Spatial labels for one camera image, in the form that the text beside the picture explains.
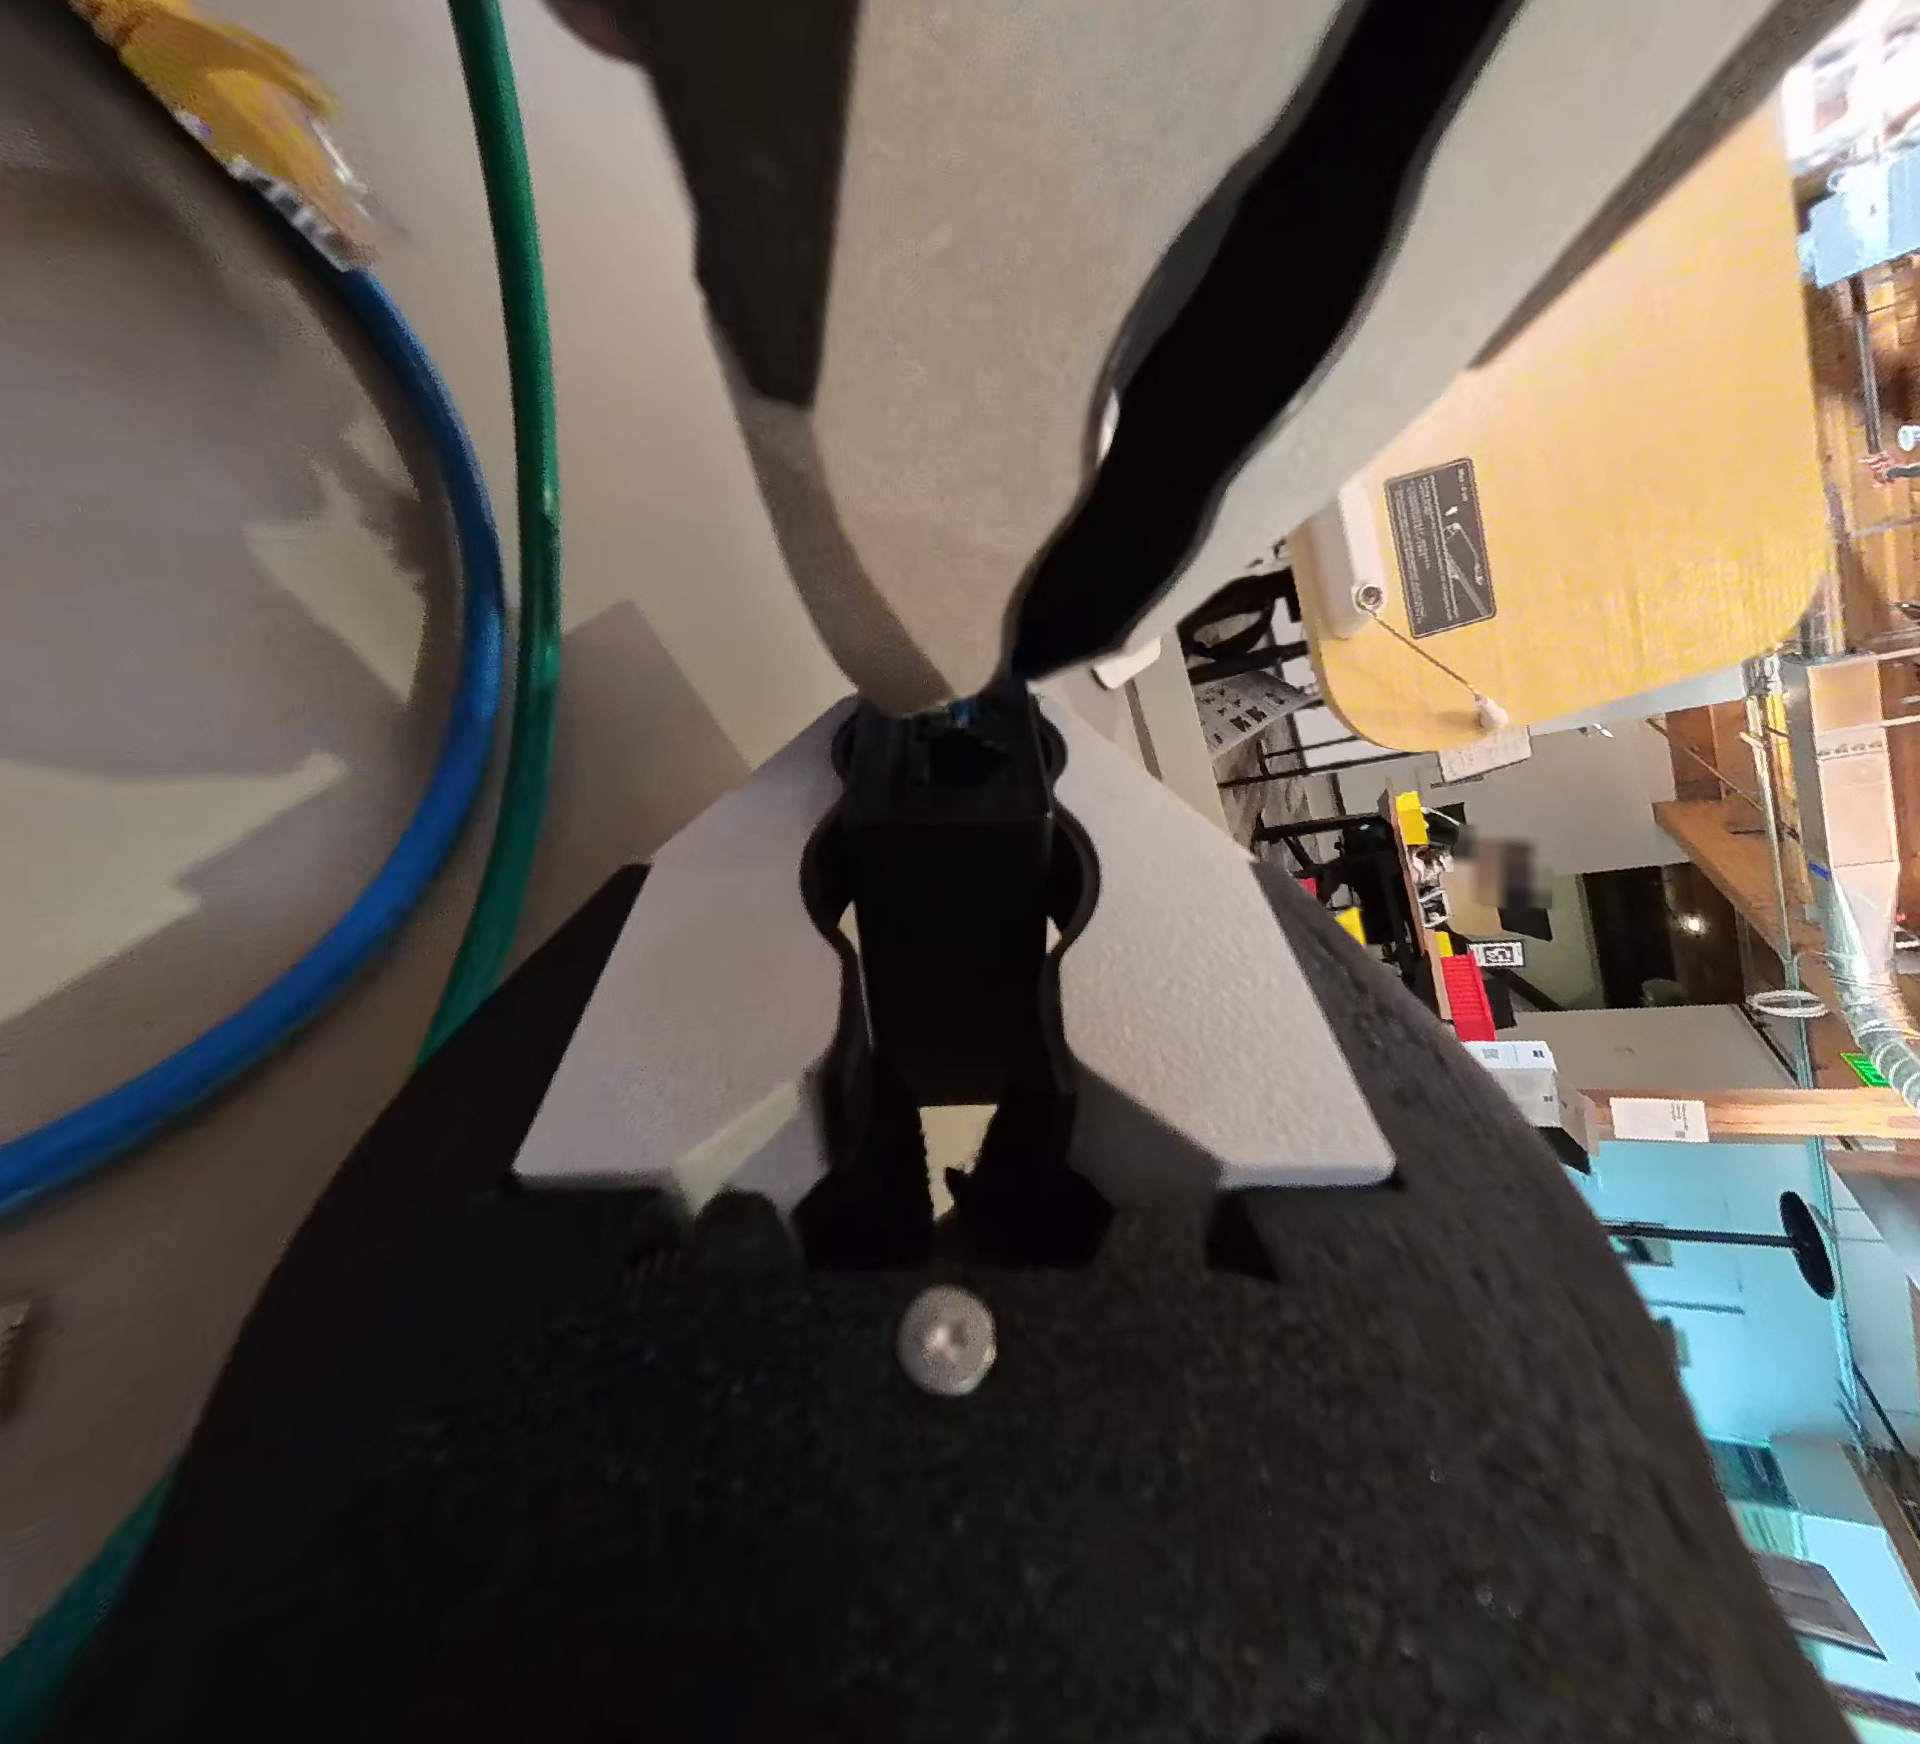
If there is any blue ethernet cable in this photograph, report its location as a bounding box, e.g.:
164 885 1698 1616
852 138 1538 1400
0 0 510 1221

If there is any yellow ethernet cable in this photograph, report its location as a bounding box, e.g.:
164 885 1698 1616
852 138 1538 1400
0 0 381 270

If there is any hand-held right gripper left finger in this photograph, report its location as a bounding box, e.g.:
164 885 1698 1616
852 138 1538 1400
510 721 862 1208

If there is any folded wooden table top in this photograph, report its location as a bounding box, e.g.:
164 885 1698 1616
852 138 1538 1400
1286 101 1842 756

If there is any green ethernet cable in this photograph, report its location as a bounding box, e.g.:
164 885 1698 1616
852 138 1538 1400
0 0 572 1708

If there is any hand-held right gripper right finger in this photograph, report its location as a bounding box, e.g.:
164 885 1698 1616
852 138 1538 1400
1035 700 1400 1195

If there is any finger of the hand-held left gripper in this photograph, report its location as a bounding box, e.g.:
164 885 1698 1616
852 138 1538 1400
599 0 1554 713
1019 0 1920 683

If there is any black ethernet port block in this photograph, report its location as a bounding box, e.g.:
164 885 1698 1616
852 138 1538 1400
827 685 1071 1108

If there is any white cardboard box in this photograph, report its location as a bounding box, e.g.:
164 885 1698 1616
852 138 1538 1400
1460 1039 1573 1134

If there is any black round base stand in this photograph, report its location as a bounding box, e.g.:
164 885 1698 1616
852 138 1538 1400
1604 1184 1842 1304

